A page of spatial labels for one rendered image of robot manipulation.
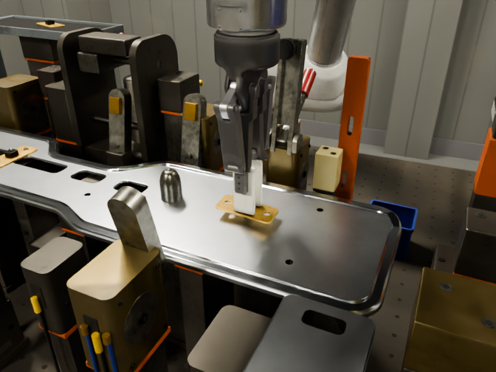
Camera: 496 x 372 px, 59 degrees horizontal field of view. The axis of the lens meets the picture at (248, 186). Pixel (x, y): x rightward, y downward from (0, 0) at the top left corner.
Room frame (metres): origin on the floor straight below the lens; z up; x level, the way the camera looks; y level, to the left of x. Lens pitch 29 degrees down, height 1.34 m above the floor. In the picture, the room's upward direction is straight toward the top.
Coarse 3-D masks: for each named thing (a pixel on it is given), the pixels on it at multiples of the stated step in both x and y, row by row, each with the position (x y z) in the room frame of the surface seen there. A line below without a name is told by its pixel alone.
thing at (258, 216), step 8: (224, 200) 0.53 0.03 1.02; (232, 200) 0.53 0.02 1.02; (216, 208) 0.52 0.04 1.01; (224, 208) 0.51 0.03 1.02; (232, 208) 0.51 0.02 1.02; (256, 208) 0.52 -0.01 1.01; (264, 208) 0.52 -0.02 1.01; (272, 208) 0.52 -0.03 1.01; (248, 216) 0.50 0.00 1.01; (256, 216) 0.50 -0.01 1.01; (264, 216) 0.50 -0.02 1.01; (272, 216) 0.50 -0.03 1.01
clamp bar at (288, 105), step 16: (288, 48) 0.63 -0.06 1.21; (304, 48) 0.66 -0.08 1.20; (288, 64) 0.66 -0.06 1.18; (304, 64) 0.66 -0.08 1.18; (288, 80) 0.66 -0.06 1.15; (288, 96) 0.65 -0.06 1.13; (288, 112) 0.65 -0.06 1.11; (272, 128) 0.64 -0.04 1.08; (272, 144) 0.64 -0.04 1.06; (288, 144) 0.63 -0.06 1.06
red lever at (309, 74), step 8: (304, 72) 0.75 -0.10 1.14; (312, 72) 0.74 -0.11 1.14; (304, 80) 0.73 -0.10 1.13; (312, 80) 0.73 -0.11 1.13; (304, 88) 0.72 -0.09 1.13; (304, 96) 0.71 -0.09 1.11; (288, 128) 0.65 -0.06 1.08; (280, 136) 0.64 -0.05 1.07; (288, 136) 0.64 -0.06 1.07; (280, 144) 0.64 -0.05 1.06
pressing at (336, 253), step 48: (0, 144) 0.77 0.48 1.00; (48, 144) 0.77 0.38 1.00; (0, 192) 0.60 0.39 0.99; (48, 192) 0.59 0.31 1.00; (96, 192) 0.59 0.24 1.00; (144, 192) 0.59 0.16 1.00; (192, 192) 0.59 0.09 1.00; (288, 192) 0.59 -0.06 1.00; (192, 240) 0.46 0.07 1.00; (240, 240) 0.46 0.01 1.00; (288, 240) 0.46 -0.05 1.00; (336, 240) 0.46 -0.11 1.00; (384, 240) 0.46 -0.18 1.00; (288, 288) 0.38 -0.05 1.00; (336, 288) 0.37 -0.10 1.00; (384, 288) 0.38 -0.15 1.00
